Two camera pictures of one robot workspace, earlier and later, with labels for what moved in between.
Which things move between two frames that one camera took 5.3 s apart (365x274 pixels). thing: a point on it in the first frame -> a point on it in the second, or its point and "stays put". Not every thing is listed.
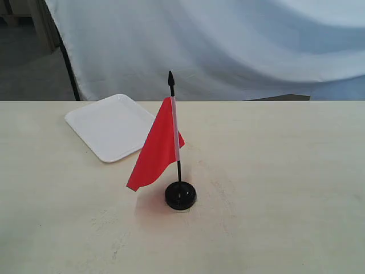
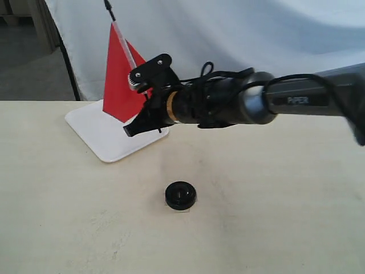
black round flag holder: [180, 195] stays put
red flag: [163, 146] -> [122, 58]
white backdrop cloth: [217, 50] stays put
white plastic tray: [115, 127] stays put
